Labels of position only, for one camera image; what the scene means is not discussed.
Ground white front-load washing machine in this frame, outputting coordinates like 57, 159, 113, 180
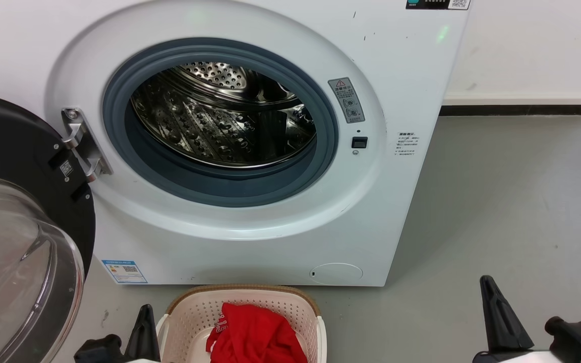
0, 0, 472, 287

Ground round white filter cover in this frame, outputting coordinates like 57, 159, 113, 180
310, 263, 364, 284

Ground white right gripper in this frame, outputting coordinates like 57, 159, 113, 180
472, 275, 561, 363

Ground red basketball jersey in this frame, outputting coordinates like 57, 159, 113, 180
206, 302, 309, 363

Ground white text instruction sticker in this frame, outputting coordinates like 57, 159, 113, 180
395, 132, 421, 157

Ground cream perforated laundry basket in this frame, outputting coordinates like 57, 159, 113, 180
155, 284, 327, 363

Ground open washer door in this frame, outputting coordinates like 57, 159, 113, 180
0, 92, 97, 363

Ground grey rubber door gasket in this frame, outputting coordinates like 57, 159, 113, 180
102, 38, 339, 208

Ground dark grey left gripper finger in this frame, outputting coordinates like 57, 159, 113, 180
124, 304, 162, 362

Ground blue energy label sticker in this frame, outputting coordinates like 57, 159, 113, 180
101, 260, 148, 284

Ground stainless steel perforated drum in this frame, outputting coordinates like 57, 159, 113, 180
130, 62, 318, 168

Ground silver metal door hinge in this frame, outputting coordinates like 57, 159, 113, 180
61, 107, 113, 183

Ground grey warning label sticker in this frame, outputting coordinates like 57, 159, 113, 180
328, 77, 366, 124

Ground black wall baseboard strip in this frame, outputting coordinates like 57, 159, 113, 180
439, 104, 581, 116

